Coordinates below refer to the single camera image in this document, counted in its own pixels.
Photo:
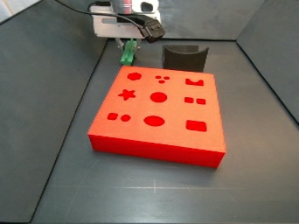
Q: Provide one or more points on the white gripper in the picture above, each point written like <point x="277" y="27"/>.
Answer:
<point x="114" y="18"/>

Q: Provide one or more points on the green star-profile bar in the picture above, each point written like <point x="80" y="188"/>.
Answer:
<point x="128" y="53"/>

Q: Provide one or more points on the black curved fixture stand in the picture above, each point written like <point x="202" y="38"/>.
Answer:
<point x="184" y="57"/>

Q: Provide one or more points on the red block with shaped holes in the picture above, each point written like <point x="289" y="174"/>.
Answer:
<point x="160" y="114"/>

